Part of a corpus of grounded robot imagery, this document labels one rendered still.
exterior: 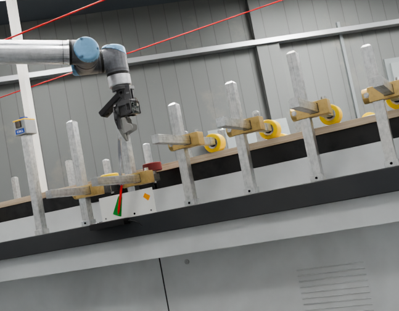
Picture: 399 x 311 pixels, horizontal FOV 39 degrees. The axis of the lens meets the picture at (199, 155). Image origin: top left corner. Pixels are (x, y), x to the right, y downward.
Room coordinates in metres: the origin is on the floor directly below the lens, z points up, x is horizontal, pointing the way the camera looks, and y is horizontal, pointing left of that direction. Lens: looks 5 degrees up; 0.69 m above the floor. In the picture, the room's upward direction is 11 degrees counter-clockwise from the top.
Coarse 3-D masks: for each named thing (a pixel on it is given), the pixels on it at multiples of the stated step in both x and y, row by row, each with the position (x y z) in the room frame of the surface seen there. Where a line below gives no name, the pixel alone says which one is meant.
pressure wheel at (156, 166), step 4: (144, 164) 2.32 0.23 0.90; (148, 164) 2.31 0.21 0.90; (152, 164) 2.31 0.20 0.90; (156, 164) 2.31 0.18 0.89; (160, 164) 2.33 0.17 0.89; (148, 168) 2.31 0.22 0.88; (152, 168) 2.31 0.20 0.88; (156, 168) 2.31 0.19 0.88; (160, 168) 2.33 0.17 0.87; (156, 172) 2.34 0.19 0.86; (156, 184) 2.34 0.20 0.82; (156, 188) 2.34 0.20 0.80
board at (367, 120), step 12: (348, 120) 2.07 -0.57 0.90; (360, 120) 2.05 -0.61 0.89; (372, 120) 2.03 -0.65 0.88; (300, 132) 2.15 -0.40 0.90; (324, 132) 2.11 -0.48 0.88; (252, 144) 2.24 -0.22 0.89; (264, 144) 2.21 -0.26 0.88; (276, 144) 2.20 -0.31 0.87; (204, 156) 2.33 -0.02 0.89; (216, 156) 2.31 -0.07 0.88; (168, 168) 2.41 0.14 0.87; (0, 204) 2.84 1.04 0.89; (12, 204) 2.80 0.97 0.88
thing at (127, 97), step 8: (112, 88) 2.14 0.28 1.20; (120, 88) 2.12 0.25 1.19; (128, 88) 2.12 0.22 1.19; (120, 96) 2.14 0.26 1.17; (128, 96) 2.13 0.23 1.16; (120, 104) 2.13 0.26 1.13; (128, 104) 2.12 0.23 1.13; (136, 104) 2.14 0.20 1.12; (120, 112) 2.14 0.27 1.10; (128, 112) 2.11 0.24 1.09; (136, 112) 2.14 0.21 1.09
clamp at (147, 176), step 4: (140, 172) 2.21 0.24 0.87; (144, 172) 2.21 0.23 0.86; (148, 172) 2.21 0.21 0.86; (152, 172) 2.24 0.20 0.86; (140, 176) 2.22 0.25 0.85; (144, 176) 2.21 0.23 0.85; (148, 176) 2.21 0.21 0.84; (152, 176) 2.24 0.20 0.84; (144, 180) 2.21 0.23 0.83; (148, 180) 2.20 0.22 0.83; (152, 180) 2.23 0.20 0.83; (128, 184) 2.24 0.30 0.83; (132, 184) 2.23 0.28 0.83; (136, 184) 2.23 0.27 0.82; (140, 184) 2.22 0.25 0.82; (144, 184) 2.26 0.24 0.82
